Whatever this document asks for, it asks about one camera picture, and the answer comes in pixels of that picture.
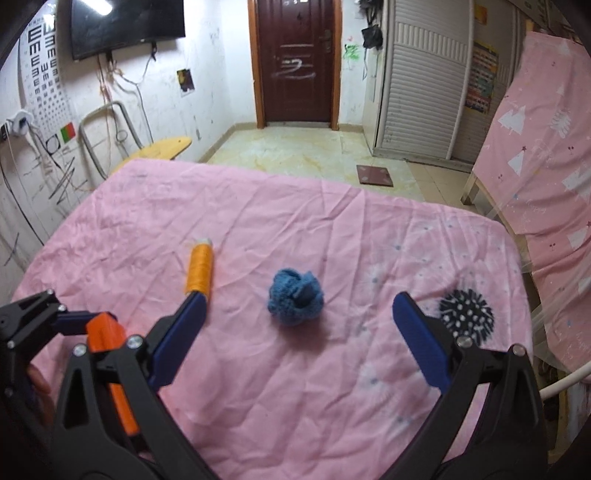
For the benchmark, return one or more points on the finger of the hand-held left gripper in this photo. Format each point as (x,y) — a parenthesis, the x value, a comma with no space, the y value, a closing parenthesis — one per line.
(76,323)
(11,378)

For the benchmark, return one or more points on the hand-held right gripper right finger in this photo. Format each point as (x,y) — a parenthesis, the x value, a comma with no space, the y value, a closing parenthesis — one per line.
(425,346)

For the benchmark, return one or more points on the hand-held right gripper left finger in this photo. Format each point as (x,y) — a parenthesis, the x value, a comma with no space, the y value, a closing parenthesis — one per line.
(184,332)

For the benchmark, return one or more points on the blue knit ball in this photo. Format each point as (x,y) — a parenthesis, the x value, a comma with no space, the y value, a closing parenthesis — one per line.
(295,297)

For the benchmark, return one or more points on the person's left hand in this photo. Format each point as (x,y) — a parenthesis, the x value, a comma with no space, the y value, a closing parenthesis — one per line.
(41,392)

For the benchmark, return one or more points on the orange thread spool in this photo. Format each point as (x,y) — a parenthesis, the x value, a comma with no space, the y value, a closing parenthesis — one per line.
(199,267)

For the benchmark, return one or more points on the white metal chair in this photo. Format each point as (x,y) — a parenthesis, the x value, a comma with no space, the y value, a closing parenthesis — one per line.
(565,383)

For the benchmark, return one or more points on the dark red floor mat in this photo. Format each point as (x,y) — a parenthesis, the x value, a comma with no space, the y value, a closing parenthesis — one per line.
(375,176)

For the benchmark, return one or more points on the yellow seat folding chair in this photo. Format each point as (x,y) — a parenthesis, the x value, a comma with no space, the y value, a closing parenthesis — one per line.
(152,150)

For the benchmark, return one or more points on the pink printed bed curtain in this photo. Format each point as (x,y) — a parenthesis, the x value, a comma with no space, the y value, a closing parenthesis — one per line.
(545,161)

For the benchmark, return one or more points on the eye chart poster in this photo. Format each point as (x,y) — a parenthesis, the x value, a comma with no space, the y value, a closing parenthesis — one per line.
(46,78)

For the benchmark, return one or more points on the white louvered wardrobe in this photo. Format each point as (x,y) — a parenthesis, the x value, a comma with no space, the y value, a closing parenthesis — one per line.
(420,78)

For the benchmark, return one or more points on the colourful chart poster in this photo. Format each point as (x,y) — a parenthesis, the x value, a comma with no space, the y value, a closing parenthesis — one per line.
(481,76)

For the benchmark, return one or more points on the dark red door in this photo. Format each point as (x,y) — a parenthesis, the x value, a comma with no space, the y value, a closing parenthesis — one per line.
(295,60)

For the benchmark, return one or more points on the black hanging bag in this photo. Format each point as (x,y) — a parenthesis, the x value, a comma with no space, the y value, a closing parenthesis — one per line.
(372,38)

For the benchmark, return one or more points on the black yellow wall picture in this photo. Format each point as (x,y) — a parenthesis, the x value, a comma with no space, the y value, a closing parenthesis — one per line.
(185,82)

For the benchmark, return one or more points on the black wall television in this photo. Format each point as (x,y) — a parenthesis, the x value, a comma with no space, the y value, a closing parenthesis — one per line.
(127,25)

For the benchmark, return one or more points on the small yellow wall poster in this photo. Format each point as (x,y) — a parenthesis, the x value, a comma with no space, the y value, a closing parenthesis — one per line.
(481,14)

